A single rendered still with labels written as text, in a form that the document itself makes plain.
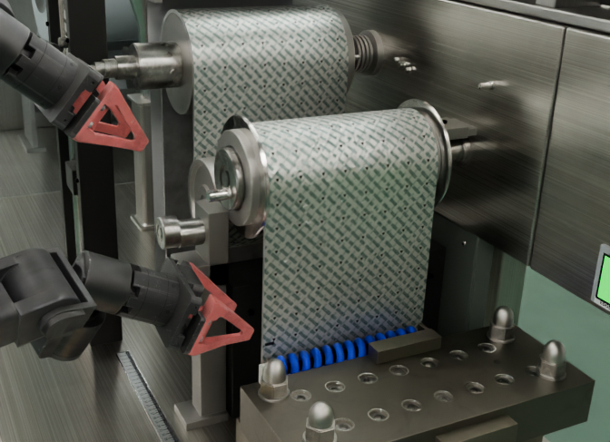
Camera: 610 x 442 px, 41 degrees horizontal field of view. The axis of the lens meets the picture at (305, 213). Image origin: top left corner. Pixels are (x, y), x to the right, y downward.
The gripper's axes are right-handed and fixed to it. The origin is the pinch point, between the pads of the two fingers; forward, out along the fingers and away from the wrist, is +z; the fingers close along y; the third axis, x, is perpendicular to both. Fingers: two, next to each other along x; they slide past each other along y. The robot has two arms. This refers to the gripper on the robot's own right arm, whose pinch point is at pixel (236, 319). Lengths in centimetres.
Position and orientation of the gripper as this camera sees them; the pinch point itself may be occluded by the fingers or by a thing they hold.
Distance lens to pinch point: 96.2
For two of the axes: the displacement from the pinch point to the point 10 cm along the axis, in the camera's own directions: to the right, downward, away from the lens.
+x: 4.5, -8.7, -1.9
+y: 4.0, 3.8, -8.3
